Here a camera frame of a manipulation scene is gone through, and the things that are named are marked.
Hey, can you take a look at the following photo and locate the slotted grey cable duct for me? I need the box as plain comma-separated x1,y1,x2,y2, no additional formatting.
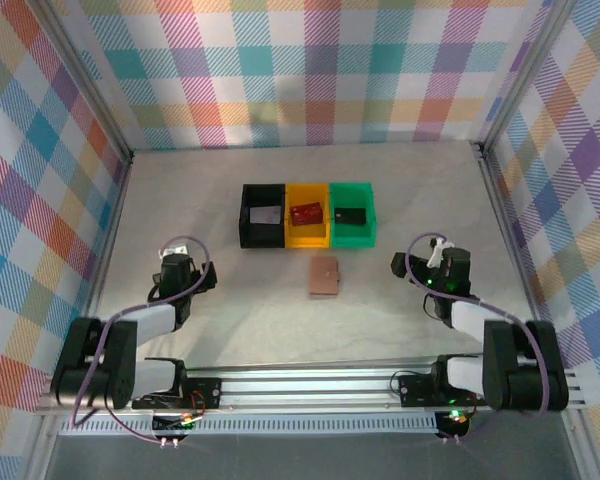
57,415,441,437

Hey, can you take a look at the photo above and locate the black plastic bin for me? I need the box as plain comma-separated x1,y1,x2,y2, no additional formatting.
238,183,287,250

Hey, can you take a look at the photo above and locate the small circuit board with LEDs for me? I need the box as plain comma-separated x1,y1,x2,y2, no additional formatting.
444,408,474,431
152,412,201,435

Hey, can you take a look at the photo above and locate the aluminium side rail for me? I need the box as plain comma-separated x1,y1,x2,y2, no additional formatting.
477,144,556,361
74,152,136,374

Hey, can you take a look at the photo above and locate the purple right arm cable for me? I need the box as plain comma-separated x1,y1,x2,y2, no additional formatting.
409,232,556,444

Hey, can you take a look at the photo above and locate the aluminium frame post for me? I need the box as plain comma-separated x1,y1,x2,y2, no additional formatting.
477,0,584,159
27,0,136,166

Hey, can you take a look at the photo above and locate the green plastic bin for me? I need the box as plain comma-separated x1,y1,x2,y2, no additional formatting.
328,181,377,250

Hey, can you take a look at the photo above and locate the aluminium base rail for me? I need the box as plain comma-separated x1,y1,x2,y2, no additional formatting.
34,357,589,416

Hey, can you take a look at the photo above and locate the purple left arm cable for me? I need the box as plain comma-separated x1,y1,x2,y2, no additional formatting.
69,234,219,446

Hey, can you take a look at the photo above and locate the red credit card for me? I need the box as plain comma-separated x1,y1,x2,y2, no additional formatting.
289,201,324,226

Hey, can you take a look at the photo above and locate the silver credit card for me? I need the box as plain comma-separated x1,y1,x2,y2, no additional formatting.
249,204,282,225

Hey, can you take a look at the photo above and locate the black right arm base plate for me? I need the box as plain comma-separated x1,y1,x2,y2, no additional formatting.
397,372,486,407

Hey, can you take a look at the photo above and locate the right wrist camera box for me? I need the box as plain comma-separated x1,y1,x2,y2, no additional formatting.
427,238,455,269

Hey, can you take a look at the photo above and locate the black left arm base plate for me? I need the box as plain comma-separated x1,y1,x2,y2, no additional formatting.
132,377,225,412

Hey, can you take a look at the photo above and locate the yellow plastic bin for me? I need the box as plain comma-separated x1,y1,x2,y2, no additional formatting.
284,183,331,250

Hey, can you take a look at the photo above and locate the black credit card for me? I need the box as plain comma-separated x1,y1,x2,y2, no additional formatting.
333,206,367,225

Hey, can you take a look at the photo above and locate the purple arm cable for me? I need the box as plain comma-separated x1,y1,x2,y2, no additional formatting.
69,234,219,446
409,232,556,444

